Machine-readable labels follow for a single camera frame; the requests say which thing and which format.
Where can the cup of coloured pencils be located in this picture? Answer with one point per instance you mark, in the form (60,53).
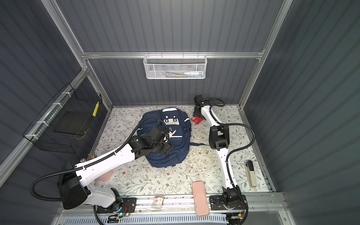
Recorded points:
(103,178)

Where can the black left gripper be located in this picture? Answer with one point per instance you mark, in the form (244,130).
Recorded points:
(167,149)

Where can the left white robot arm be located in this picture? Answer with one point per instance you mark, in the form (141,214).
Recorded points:
(75,187)

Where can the beige stapler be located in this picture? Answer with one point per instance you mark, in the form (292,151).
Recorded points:
(251,175)

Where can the small clear eraser box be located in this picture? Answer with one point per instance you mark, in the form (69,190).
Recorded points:
(157,202)

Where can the white glue bottle in basket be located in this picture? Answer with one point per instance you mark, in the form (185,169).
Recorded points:
(196,74)

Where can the yellow tag on basket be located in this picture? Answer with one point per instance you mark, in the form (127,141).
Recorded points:
(95,109)

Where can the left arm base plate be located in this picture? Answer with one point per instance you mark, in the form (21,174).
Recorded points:
(125,205)

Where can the white wire mesh basket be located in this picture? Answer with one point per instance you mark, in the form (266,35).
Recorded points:
(162,68)

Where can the navy blue student backpack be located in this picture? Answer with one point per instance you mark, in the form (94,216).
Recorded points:
(169,118)

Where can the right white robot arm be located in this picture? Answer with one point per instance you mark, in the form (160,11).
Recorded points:
(219,140)

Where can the red card packet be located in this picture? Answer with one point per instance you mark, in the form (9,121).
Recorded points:
(196,120)

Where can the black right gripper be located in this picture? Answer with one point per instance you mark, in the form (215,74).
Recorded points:
(196,114)

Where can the pink pencil case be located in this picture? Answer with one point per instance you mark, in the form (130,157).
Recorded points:
(200,199)

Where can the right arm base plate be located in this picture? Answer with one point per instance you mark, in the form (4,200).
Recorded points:
(222,203)

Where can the black wire mesh basket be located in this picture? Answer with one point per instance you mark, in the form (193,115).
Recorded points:
(64,126)

